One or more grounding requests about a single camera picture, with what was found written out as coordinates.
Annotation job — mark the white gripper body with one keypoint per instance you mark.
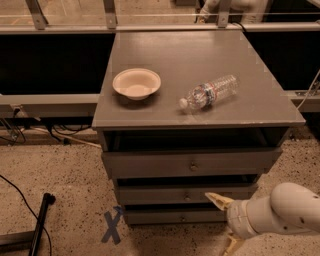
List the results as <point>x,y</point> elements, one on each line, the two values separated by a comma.
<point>235,218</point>

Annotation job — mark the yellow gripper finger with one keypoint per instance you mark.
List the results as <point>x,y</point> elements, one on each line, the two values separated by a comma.
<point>234,243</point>
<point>219,201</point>

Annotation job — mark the grey drawer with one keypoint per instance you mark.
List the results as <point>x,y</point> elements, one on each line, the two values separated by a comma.
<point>166,216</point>
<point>147,195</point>
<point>163,164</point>

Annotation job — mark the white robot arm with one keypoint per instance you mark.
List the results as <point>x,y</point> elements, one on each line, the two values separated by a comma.
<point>290,209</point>

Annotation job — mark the grey top drawer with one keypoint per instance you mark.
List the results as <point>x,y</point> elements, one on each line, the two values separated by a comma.
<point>163,164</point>

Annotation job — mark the grey bottom drawer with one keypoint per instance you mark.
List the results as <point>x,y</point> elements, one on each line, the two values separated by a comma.
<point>166,216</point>

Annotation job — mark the grey wooden drawer cabinet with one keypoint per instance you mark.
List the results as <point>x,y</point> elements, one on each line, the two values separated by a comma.
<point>258,116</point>

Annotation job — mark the clear plastic water bottle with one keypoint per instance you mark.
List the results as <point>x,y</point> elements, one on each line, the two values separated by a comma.
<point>206,94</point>

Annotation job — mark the blue tape cross mark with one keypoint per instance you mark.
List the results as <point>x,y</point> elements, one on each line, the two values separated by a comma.
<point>112,222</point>

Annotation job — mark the white paper bowl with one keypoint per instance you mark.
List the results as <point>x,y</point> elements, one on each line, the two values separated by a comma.
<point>136,83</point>

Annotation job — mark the black metal stand leg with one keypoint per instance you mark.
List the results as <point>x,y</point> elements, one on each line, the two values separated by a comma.
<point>29,239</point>

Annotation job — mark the metal railing frame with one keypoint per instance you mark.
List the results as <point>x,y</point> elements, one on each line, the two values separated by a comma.
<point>52,17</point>

